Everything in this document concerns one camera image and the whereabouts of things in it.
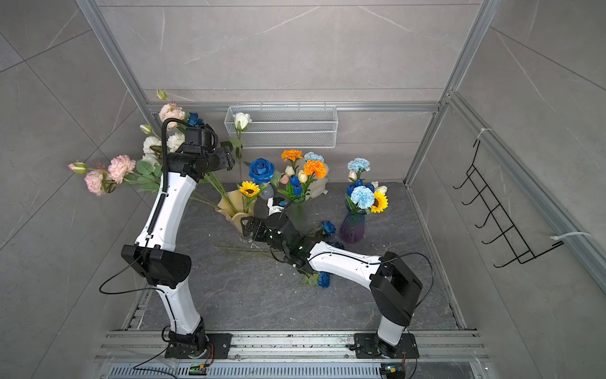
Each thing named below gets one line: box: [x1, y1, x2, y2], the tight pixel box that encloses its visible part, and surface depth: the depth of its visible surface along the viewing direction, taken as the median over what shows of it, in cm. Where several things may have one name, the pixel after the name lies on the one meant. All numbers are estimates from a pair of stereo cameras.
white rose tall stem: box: [232, 112, 253, 137], surface depth 79 cm
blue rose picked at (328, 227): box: [321, 221, 337, 237], surface depth 100 cm
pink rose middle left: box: [107, 154, 137, 184], surface depth 61 cm
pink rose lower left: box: [83, 168, 104, 197], surface depth 62 cm
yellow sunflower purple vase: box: [370, 191, 390, 214], surface depth 78 cm
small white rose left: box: [142, 135, 162, 162], surface depth 71 cm
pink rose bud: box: [67, 161, 88, 174], surface depth 59 cm
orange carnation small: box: [280, 149, 303, 162], surface depth 85 cm
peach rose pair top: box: [158, 99, 186, 132], surface depth 76 cm
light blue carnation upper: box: [347, 157, 371, 172], surface depth 78 cm
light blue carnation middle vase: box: [303, 151, 325, 162], surface depth 83 cm
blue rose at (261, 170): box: [248, 157, 276, 184], surface depth 62 cm
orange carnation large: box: [303, 159, 327, 180], surface depth 77 cm
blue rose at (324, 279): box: [317, 271, 331, 289], surface depth 85 cm
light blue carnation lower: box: [350, 185, 375, 210], surface depth 70 cm
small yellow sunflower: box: [239, 180, 261, 199], surface depth 85 cm
